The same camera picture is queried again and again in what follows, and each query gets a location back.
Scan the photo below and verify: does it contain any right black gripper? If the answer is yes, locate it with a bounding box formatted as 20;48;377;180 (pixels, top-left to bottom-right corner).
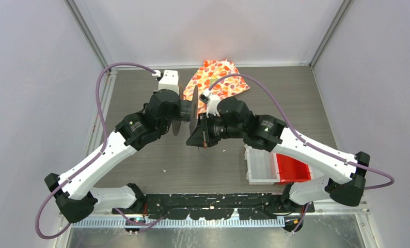
187;111;244;148

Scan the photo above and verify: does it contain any black cable spool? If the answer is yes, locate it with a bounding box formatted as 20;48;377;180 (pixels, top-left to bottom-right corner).
171;85;199;136

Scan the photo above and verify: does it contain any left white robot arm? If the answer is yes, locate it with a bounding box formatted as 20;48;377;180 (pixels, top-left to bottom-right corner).
44;88;198;223

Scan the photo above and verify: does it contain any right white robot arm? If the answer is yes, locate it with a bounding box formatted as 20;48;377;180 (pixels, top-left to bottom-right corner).
186;97;370;212

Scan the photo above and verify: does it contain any orange floral cloth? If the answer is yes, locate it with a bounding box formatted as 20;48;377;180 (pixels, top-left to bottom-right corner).
183;60;250;114

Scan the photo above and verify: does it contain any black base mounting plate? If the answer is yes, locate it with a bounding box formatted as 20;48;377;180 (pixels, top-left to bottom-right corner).
120;193;314;220

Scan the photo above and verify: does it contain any white plastic bin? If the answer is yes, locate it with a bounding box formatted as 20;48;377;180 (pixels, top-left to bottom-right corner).
244;145;280;185

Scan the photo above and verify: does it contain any red plastic bin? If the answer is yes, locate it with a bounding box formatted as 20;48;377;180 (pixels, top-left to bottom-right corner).
276;154;312;184

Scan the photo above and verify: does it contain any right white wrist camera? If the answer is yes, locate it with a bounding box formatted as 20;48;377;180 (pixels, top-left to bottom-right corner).
199;90;221;116

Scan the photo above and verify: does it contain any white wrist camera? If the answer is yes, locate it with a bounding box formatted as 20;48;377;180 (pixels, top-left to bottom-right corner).
199;90;221;116
152;70;180;95

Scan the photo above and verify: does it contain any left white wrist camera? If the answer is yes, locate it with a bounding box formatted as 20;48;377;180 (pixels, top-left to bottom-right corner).
152;70;180;95

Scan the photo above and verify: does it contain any slotted cable duct rail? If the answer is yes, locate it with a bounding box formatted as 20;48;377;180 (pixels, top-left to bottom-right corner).
71;216;285;228

